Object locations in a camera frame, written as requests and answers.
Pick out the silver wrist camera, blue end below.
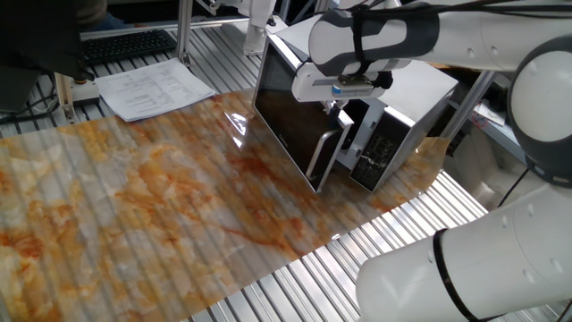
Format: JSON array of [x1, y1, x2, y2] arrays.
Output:
[[331, 74, 376, 97]]

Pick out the slim aluminium upright post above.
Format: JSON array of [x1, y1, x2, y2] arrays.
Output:
[[175, 0, 194, 67]]

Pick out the black monitor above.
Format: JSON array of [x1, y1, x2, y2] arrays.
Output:
[[0, 0, 97, 114]]

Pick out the seated person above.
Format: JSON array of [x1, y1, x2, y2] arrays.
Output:
[[74, 0, 136, 33]]

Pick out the printed paper stack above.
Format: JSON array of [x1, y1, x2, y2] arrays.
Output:
[[94, 57, 217, 123]]

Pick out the silver microwave oven body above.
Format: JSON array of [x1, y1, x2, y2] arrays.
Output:
[[275, 15, 459, 194]]

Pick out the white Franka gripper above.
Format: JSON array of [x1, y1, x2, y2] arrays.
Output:
[[290, 62, 391, 123]]

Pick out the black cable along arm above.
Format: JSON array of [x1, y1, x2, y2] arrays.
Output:
[[346, 0, 572, 77]]

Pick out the black cable behind arm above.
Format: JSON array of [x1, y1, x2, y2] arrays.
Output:
[[496, 166, 531, 208]]

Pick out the white stand base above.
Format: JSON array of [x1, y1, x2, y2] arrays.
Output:
[[242, 0, 279, 57]]

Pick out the dark glass microwave door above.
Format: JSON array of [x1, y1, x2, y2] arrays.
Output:
[[251, 35, 355, 194]]

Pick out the orange marble pattern mat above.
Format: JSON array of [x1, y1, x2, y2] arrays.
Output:
[[0, 90, 450, 322]]

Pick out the black keyboard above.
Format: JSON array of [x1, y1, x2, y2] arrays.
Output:
[[80, 29, 178, 68]]

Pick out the aluminium frame post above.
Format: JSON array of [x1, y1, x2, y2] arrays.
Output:
[[439, 70, 498, 140]]

